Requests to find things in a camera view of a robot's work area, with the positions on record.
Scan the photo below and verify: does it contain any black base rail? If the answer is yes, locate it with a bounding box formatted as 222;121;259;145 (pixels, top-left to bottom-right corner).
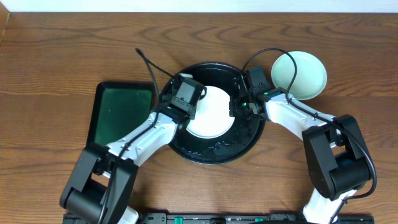
62;212;376;224

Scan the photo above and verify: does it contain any mint plate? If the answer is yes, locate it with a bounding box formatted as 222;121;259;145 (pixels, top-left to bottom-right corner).
271;51;328;100

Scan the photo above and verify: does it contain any white plate green stain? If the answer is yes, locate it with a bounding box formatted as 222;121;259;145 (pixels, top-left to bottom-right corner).
187;86;235;139

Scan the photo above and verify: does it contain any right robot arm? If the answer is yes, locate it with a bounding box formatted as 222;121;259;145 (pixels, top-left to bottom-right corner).
229;88;377;223

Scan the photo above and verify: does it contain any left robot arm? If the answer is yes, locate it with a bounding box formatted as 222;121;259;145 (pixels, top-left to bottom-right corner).
60;96;201;223

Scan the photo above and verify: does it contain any rectangular black water tray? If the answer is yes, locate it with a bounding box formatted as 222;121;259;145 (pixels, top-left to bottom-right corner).
86;81;155;146

